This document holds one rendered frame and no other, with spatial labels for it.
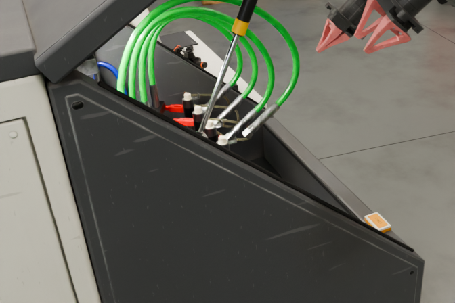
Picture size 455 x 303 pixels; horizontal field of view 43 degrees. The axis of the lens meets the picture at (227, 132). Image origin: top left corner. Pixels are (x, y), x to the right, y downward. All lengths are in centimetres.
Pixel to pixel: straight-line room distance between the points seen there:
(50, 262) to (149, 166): 19
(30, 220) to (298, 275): 45
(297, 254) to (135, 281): 27
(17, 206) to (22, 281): 12
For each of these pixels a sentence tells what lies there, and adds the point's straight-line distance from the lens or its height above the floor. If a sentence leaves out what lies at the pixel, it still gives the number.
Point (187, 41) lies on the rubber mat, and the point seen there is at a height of 98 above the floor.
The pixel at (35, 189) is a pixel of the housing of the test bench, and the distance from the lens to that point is 77.
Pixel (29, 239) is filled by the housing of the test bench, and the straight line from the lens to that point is 81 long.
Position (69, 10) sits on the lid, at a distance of 73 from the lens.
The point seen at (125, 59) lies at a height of 133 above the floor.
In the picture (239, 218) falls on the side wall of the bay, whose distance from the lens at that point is 88.
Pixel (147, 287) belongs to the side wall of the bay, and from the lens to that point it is 90.
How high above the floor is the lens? 172
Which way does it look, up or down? 29 degrees down
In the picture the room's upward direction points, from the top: 5 degrees counter-clockwise
